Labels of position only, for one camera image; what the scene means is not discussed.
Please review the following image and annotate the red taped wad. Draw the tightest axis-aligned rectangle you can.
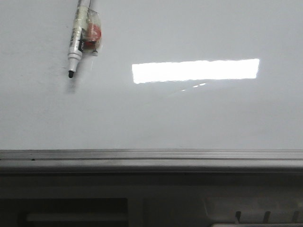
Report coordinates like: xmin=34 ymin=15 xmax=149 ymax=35
xmin=81 ymin=9 xmax=102 ymax=56

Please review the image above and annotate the white whiteboard marker pen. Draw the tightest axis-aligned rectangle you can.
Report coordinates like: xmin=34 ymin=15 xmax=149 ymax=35
xmin=68 ymin=0 xmax=91 ymax=78

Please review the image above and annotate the white whiteboard surface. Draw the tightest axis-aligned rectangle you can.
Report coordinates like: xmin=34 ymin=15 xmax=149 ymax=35
xmin=0 ymin=0 xmax=303 ymax=149

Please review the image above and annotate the grey equipment below whiteboard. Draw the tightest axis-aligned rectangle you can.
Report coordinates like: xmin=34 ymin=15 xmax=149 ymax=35
xmin=0 ymin=174 xmax=303 ymax=227

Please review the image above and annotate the grey aluminium whiteboard frame rail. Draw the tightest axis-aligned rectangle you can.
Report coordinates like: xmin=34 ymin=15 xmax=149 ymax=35
xmin=0 ymin=149 xmax=303 ymax=174

